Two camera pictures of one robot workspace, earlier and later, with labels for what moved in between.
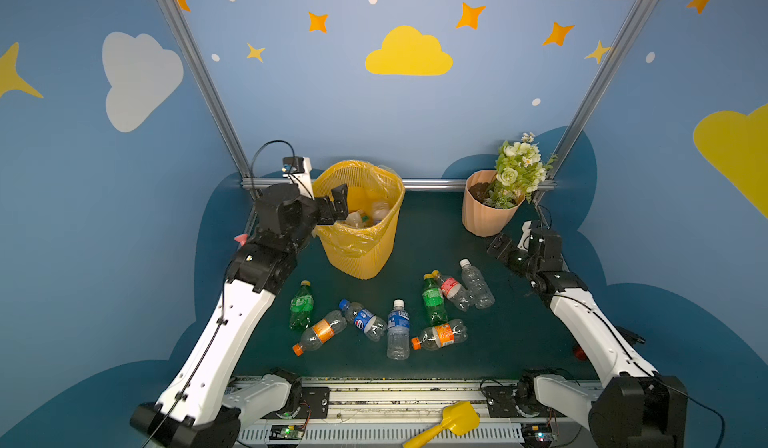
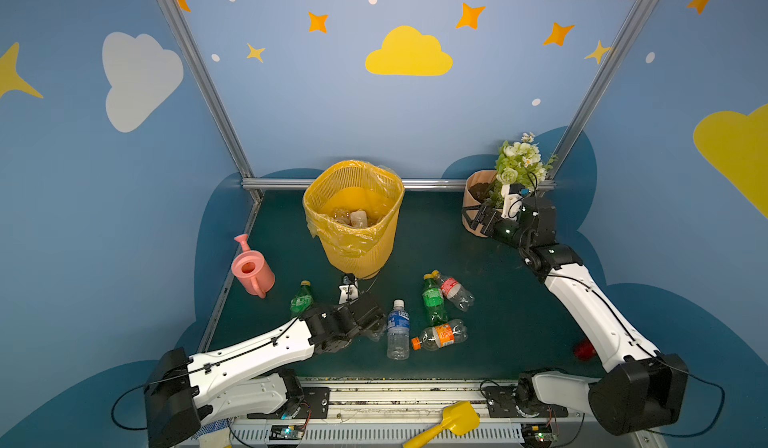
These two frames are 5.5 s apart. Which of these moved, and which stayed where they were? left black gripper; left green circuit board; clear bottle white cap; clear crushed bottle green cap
Moved: left black gripper; clear bottle white cap
Stayed: clear crushed bottle green cap; left green circuit board
